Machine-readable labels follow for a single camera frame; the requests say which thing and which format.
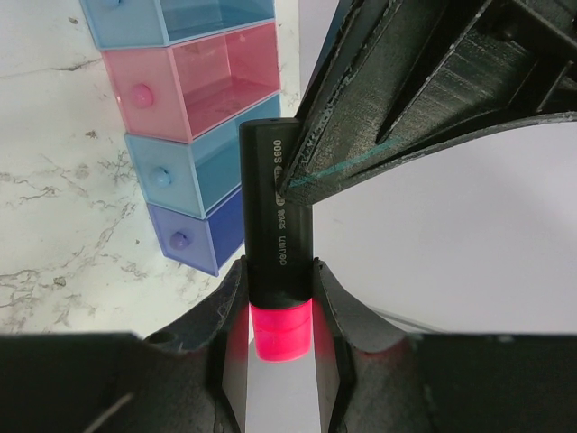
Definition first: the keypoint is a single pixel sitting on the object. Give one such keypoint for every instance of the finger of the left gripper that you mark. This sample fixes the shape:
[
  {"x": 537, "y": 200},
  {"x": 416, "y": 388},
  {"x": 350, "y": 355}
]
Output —
[{"x": 399, "y": 80}]

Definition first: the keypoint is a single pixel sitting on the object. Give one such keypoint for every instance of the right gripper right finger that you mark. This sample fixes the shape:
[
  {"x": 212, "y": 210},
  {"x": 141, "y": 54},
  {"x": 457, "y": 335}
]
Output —
[{"x": 375, "y": 377}]

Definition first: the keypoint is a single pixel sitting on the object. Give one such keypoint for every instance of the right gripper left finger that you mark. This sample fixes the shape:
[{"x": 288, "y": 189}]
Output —
[{"x": 189, "y": 376}]

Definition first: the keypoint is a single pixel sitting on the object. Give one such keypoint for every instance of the purple drawer bin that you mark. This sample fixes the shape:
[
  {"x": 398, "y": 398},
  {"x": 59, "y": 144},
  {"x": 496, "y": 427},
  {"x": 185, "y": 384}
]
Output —
[{"x": 203, "y": 244}]

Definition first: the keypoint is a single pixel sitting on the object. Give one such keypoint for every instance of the pink cap black highlighter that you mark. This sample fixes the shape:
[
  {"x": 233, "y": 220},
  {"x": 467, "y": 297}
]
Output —
[{"x": 278, "y": 243}]

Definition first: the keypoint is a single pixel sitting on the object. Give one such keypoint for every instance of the pink drawer bin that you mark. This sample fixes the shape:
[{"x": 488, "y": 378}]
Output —
[{"x": 182, "y": 91}]

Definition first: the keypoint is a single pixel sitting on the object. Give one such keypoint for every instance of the light blue drawer bin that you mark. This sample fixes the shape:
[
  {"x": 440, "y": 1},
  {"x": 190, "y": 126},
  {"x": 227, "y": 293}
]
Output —
[{"x": 152, "y": 23}]

